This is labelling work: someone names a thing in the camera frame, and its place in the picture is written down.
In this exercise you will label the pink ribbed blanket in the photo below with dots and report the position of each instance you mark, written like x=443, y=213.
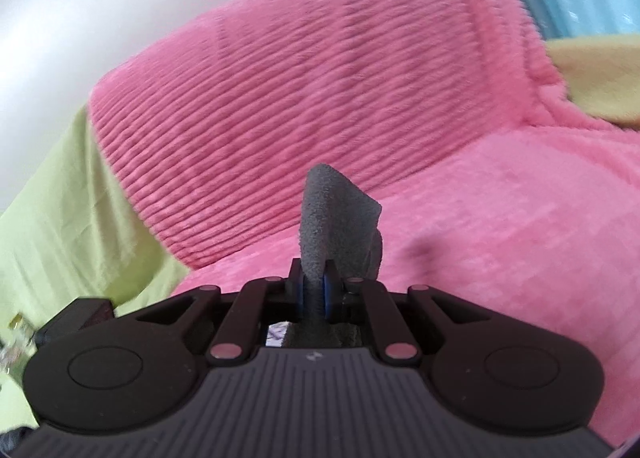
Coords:
x=493, y=185

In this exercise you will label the green sheet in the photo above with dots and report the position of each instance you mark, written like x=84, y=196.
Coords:
x=71, y=232

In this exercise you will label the yellow sofa cover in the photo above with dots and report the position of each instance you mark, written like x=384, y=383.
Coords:
x=602, y=75

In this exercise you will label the grey cleaning cloth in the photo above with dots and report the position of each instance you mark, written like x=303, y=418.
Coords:
x=339, y=223

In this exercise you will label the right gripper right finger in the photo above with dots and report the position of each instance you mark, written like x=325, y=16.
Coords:
x=367, y=304

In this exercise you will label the clutter on side table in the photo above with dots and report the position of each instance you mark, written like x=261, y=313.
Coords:
x=18, y=345

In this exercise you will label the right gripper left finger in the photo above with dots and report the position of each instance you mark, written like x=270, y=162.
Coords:
x=255, y=307

